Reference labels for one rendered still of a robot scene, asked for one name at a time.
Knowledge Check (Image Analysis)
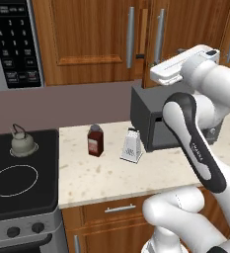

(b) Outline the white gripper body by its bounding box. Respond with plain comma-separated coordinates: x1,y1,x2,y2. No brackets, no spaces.
149,44,207,87

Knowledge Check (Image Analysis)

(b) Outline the wooden base cabinet door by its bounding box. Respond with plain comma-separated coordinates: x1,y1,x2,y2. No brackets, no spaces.
199,187,230,240
64,218,158,253

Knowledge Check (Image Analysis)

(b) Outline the black and silver stove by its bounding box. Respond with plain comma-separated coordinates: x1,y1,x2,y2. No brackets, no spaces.
0,128,70,253

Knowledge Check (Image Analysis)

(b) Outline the black stove knob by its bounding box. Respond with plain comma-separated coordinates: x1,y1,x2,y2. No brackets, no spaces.
6,226,22,239
31,221,46,234

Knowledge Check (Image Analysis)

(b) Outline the dark grey toaster oven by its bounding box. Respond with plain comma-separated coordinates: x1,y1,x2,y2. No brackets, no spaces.
129,81,225,153

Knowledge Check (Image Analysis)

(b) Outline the silver box grater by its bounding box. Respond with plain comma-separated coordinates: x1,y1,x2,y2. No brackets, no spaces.
119,127,144,164

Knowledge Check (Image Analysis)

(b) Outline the wide wooden cupboard door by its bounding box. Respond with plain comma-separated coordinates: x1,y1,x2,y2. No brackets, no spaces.
32,0,151,87

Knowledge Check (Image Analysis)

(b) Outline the dark red jar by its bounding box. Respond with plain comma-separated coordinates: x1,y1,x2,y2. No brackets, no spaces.
87,124,105,158

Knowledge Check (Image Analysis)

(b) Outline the wooden drawer front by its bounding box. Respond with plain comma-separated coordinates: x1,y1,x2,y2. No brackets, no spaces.
81,194,154,227

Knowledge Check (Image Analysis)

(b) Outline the grey kettle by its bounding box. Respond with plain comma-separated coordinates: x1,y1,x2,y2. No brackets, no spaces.
9,123,39,158

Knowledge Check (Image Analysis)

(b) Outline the silver drawer handle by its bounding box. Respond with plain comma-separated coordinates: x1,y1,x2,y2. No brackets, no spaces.
104,204,137,214

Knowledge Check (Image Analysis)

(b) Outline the silver base cabinet handle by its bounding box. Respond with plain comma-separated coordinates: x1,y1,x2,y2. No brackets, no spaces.
73,234,82,253

